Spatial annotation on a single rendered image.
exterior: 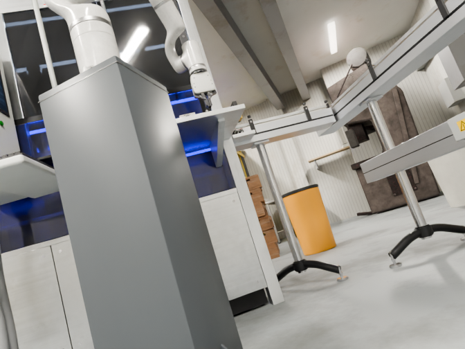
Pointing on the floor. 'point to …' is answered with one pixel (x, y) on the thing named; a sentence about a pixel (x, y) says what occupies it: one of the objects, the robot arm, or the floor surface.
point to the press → (426, 182)
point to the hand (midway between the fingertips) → (208, 103)
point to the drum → (309, 219)
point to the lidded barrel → (451, 176)
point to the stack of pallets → (263, 215)
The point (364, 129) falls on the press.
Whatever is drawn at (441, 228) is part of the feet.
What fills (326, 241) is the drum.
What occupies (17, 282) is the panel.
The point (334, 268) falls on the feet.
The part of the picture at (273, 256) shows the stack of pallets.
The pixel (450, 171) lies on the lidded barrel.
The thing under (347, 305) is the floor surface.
